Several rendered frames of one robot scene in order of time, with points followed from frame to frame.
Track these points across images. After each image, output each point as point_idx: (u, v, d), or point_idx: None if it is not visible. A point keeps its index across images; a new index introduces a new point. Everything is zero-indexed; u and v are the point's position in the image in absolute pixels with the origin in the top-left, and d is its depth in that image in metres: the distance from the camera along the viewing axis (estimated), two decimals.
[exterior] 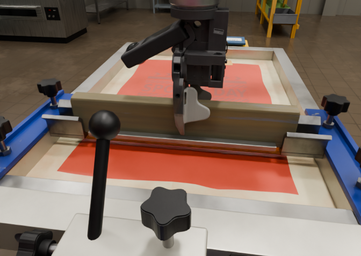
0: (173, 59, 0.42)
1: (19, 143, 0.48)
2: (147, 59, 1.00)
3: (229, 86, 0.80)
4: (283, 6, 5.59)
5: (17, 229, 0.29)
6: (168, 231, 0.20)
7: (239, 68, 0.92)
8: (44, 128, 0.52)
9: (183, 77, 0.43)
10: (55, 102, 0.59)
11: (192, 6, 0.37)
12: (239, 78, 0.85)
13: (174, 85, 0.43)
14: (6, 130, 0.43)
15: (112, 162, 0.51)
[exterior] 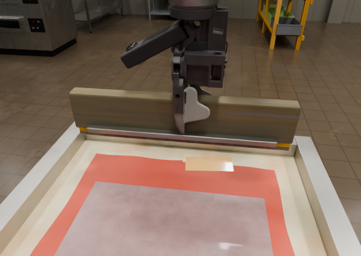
0: (173, 59, 0.42)
1: None
2: (103, 153, 0.65)
3: None
4: (287, 14, 5.24)
5: None
6: None
7: (245, 180, 0.57)
8: None
9: (183, 77, 0.43)
10: None
11: (192, 6, 0.37)
12: None
13: (174, 85, 0.43)
14: None
15: None
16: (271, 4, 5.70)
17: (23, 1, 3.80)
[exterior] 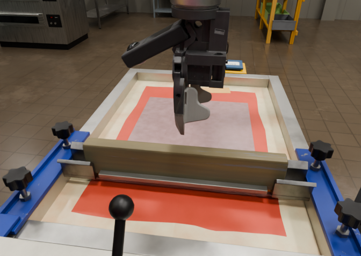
0: (174, 59, 0.42)
1: (37, 187, 0.54)
2: (150, 86, 1.06)
3: None
4: (283, 11, 5.65)
5: None
6: None
7: (237, 96, 0.98)
8: (58, 170, 0.58)
9: (184, 77, 0.43)
10: (67, 143, 0.64)
11: (193, 6, 0.37)
12: None
13: (175, 85, 0.43)
14: (27, 180, 0.49)
15: None
16: (267, 2, 6.11)
17: None
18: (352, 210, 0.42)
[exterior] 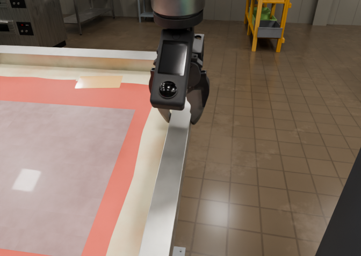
0: (199, 63, 0.42)
1: None
2: (4, 75, 0.69)
3: None
4: (271, 16, 5.40)
5: None
6: None
7: (125, 95, 0.62)
8: None
9: (201, 72, 0.45)
10: None
11: (204, 6, 0.38)
12: None
13: (208, 82, 0.44)
14: None
15: None
16: (256, 7, 5.86)
17: (12, 6, 3.97)
18: None
